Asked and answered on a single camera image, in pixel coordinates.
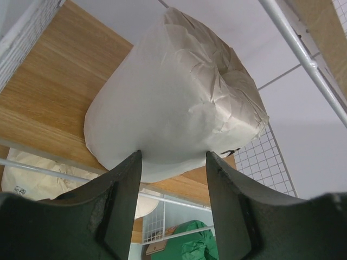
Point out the middle wooden shelf board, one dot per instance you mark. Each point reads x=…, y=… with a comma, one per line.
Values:
x=43, y=105

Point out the wooden shelf board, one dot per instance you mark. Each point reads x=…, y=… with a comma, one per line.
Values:
x=43, y=105
x=137, y=232

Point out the bottom wooden shelf board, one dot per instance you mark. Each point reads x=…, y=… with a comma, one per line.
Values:
x=137, y=232

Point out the cream paper roll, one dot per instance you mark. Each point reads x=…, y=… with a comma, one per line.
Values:
x=38, y=186

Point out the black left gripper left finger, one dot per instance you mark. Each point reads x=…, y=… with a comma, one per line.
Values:
x=93, y=221

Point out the unwrapped white paper roll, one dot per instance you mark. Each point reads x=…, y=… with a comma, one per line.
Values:
x=145, y=206

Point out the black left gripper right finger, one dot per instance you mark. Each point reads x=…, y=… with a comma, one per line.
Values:
x=253, y=221

